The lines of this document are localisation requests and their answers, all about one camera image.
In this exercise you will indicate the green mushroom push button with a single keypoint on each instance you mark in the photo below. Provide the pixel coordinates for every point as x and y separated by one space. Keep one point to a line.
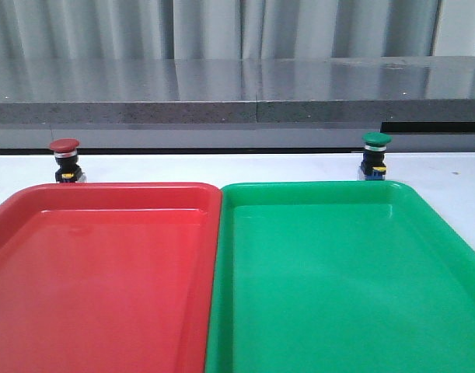
372 166

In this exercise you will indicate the red mushroom push button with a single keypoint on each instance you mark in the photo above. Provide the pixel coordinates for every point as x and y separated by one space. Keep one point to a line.
66 156

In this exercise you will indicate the green plastic tray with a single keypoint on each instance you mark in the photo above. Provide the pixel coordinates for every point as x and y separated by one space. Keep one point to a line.
339 277

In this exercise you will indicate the red plastic tray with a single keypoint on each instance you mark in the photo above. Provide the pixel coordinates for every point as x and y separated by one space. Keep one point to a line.
107 277

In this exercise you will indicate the grey stone counter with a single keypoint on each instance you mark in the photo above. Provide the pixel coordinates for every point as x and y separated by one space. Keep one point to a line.
426 104

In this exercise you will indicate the grey pleated curtain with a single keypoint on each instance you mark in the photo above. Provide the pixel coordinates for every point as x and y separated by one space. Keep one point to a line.
235 29

